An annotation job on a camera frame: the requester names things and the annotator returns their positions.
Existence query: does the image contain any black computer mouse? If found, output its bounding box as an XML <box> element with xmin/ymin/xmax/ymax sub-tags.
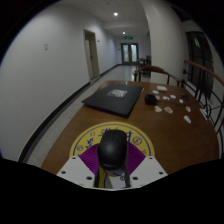
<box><xmin>96</xmin><ymin>129</ymin><xmax>129</xmax><ymax>172</ymax></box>

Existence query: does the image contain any dark framed window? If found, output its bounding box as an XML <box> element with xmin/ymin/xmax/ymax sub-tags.
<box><xmin>185</xmin><ymin>31</ymin><xmax>215</xmax><ymax>98</ymax></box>

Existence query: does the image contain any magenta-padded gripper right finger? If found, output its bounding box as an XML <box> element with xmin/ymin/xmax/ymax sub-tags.
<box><xmin>125</xmin><ymin>142</ymin><xmax>169</xmax><ymax>189</ymax></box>

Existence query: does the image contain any small black box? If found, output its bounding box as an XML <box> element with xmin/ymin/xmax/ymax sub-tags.
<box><xmin>144</xmin><ymin>93</ymin><xmax>158</xmax><ymax>106</ymax></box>

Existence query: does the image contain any glass double door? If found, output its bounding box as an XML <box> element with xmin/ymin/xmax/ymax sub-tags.
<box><xmin>120</xmin><ymin>42</ymin><xmax>140</xmax><ymax>66</ymax></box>

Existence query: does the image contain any black closed laptop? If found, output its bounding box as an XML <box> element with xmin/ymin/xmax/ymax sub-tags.
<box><xmin>81</xmin><ymin>83</ymin><xmax>145</xmax><ymax>119</ymax></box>

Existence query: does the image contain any white side door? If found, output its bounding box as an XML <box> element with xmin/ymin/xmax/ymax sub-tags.
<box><xmin>82</xmin><ymin>28</ymin><xmax>101</xmax><ymax>81</ymax></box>

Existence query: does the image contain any black railing with wooden handrail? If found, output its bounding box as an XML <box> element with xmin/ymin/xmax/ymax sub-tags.
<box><xmin>181</xmin><ymin>59</ymin><xmax>224</xmax><ymax>158</ymax></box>

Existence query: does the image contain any wooden armchair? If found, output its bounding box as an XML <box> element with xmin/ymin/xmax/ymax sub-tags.
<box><xmin>132</xmin><ymin>64</ymin><xmax>183</xmax><ymax>88</ymax></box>

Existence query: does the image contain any round yellow cartoon mouse pad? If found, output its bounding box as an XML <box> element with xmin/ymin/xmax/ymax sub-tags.
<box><xmin>68</xmin><ymin>120</ymin><xmax>156</xmax><ymax>190</ymax></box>

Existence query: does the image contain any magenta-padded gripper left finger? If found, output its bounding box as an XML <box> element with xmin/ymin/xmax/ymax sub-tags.
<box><xmin>56</xmin><ymin>143</ymin><xmax>102</xmax><ymax>189</ymax></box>

